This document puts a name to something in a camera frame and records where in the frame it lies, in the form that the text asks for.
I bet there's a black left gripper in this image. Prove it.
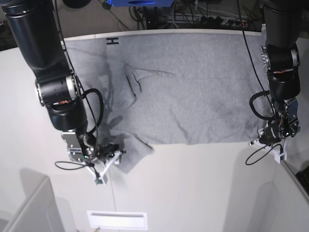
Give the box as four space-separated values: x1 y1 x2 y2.
249 120 284 146

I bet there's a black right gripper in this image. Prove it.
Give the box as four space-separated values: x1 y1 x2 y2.
96 144 126 165

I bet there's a grey T-shirt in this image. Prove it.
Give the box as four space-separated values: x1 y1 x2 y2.
66 33 268 173

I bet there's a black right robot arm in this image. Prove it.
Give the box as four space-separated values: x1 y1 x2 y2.
0 0 123 166

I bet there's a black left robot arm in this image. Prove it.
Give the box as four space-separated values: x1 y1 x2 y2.
249 0 308 145

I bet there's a white side desk right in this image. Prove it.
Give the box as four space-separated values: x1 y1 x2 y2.
280 160 309 205

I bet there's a black keyboard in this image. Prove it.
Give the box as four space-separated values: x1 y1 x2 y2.
295 167 309 202

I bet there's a blue box under table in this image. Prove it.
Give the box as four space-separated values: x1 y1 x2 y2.
107 0 174 7

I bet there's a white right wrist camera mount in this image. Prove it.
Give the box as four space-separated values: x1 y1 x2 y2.
85 150 123 186

